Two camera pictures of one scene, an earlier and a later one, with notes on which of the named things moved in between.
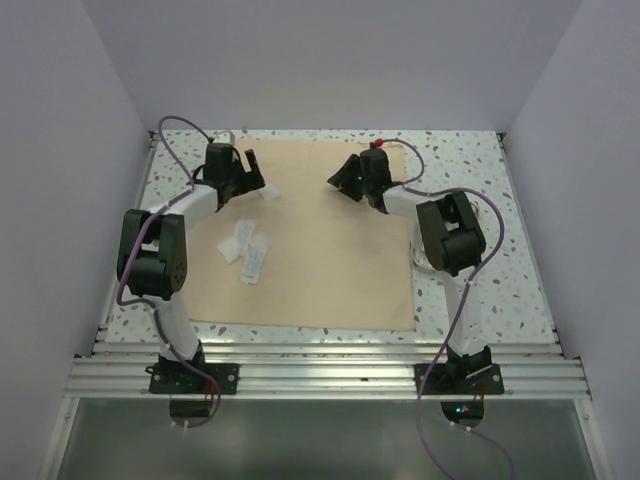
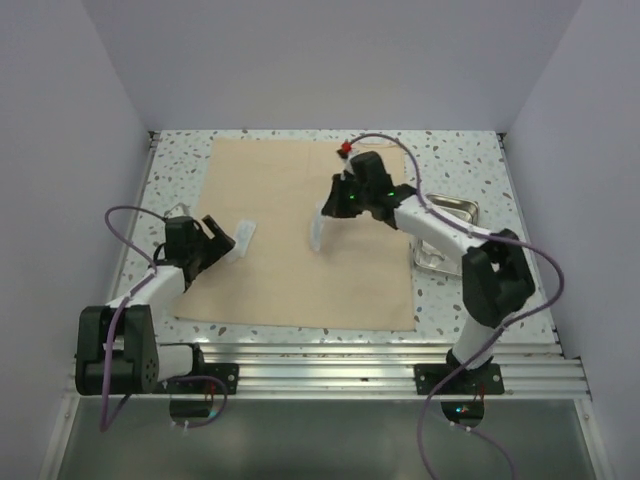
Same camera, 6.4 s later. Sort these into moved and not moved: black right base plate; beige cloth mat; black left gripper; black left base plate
Moved: black left gripper
Not moved: black left base plate; beige cloth mat; black right base plate
